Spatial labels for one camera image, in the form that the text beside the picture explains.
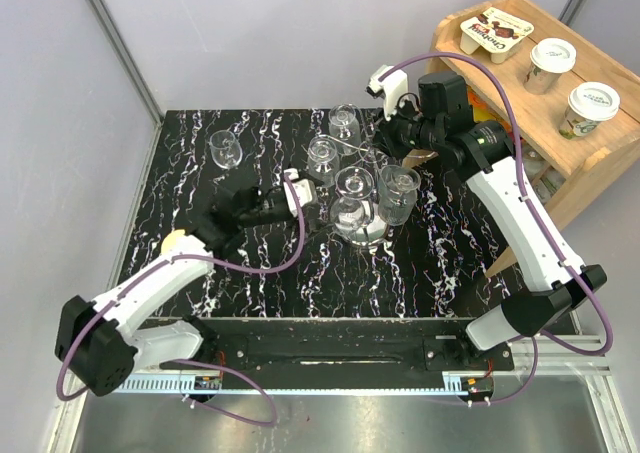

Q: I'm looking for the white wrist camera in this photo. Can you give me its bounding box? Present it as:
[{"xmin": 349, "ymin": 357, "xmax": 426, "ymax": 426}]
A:
[
  {"xmin": 366, "ymin": 65, "xmax": 409, "ymax": 121},
  {"xmin": 283, "ymin": 168, "xmax": 317, "ymax": 218}
]

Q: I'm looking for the paper coffee cup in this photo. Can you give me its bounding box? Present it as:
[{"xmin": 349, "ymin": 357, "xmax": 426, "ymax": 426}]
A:
[
  {"xmin": 524, "ymin": 38, "xmax": 577, "ymax": 95},
  {"xmin": 558, "ymin": 82, "xmax": 621, "ymax": 139}
]

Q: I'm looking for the far paper coffee cup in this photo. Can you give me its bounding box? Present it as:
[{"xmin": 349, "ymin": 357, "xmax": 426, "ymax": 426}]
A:
[{"xmin": 524, "ymin": 38, "xmax": 577, "ymax": 95}]

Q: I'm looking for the wooden shelf unit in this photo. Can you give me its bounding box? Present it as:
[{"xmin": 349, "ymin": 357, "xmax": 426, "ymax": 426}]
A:
[{"xmin": 422, "ymin": 0, "xmax": 640, "ymax": 279}]

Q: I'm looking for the clear wine glass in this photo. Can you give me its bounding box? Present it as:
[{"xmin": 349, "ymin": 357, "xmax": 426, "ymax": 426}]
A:
[
  {"xmin": 330, "ymin": 166, "xmax": 374, "ymax": 234},
  {"xmin": 209, "ymin": 130, "xmax": 243, "ymax": 170}
]

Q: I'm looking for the aluminium rail frame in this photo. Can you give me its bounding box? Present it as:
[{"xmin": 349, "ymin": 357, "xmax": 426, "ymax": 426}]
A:
[{"xmin": 49, "ymin": 272, "xmax": 640, "ymax": 453}]

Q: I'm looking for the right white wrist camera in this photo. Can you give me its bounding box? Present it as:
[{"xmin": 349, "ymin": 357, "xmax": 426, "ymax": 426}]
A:
[{"xmin": 366, "ymin": 65, "xmax": 409, "ymax": 121}]

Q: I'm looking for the near paper coffee cup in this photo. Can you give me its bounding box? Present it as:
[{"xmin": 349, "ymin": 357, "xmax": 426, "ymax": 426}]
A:
[{"xmin": 558, "ymin": 82, "xmax": 621, "ymax": 139}]

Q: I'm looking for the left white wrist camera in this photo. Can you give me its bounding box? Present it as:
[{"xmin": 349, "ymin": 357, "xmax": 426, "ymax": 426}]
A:
[{"xmin": 283, "ymin": 168, "xmax": 317, "ymax": 218}]

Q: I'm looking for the chrome wine glass rack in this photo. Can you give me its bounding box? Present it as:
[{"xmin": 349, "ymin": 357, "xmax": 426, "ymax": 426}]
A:
[{"xmin": 309, "ymin": 122, "xmax": 436, "ymax": 247}]

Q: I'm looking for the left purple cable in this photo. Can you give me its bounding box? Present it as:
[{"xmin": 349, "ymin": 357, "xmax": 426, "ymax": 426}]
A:
[{"xmin": 55, "ymin": 169, "xmax": 309, "ymax": 428}]

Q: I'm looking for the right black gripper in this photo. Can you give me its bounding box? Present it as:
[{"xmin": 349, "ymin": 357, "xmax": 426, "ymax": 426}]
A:
[{"xmin": 370, "ymin": 95, "xmax": 443, "ymax": 161}]

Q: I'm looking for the ribbed glass goblet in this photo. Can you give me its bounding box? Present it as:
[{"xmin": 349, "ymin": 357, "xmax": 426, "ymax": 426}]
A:
[{"xmin": 307, "ymin": 137, "xmax": 340, "ymax": 187}]

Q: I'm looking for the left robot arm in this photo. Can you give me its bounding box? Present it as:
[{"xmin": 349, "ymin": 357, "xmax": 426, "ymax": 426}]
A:
[{"xmin": 54, "ymin": 169, "xmax": 317, "ymax": 401}]

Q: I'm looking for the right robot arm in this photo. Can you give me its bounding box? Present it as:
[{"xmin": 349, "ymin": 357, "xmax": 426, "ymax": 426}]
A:
[{"xmin": 367, "ymin": 66, "xmax": 607, "ymax": 369}]

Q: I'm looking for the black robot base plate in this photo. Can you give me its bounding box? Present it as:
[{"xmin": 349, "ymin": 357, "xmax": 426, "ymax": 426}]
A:
[{"xmin": 134, "ymin": 312, "xmax": 581, "ymax": 393}]

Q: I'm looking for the chocolate yogurt cup pack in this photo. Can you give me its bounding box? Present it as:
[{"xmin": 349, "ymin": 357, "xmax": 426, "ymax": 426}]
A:
[{"xmin": 460, "ymin": 7, "xmax": 534, "ymax": 64}]

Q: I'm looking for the colourful sponge pack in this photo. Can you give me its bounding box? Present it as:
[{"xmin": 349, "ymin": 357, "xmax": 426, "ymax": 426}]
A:
[{"xmin": 466, "ymin": 86, "xmax": 513, "ymax": 137}]

